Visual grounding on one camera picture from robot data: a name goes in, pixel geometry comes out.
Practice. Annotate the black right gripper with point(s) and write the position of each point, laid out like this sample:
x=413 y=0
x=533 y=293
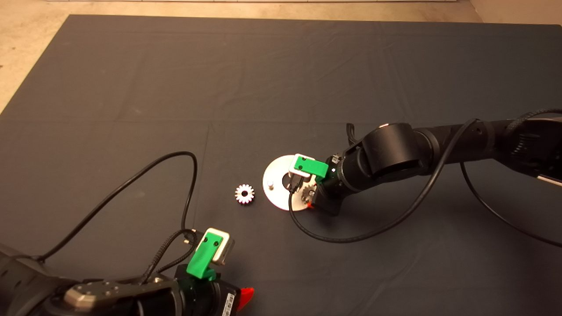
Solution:
x=329 y=195

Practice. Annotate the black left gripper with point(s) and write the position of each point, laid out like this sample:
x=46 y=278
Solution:
x=224 y=298

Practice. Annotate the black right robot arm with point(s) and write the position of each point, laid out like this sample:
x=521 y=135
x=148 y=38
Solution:
x=395 y=151

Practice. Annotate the round metal carrier plate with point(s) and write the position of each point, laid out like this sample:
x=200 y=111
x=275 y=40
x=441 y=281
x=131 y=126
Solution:
x=274 y=195

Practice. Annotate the bright steel planetary gear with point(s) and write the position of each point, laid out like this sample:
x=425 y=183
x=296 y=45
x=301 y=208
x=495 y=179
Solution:
x=239 y=196

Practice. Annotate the dark grey table cloth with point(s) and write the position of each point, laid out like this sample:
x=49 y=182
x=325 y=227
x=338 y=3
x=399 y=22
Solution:
x=281 y=87

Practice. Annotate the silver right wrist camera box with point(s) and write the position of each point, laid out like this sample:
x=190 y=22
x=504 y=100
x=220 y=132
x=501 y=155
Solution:
x=295 y=171

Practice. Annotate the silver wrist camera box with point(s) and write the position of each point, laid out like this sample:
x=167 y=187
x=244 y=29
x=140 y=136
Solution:
x=295 y=171
x=226 y=249

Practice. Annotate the green right camera mount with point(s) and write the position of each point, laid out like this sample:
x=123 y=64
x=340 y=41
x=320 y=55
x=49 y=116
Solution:
x=314 y=166

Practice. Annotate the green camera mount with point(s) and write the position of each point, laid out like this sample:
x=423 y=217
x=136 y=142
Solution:
x=202 y=258
x=314 y=166

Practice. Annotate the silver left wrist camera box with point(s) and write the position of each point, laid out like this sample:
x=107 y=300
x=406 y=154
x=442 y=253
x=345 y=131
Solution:
x=226 y=249

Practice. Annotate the green left camera mount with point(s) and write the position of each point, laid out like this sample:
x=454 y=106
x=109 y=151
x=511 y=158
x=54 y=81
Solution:
x=202 y=258

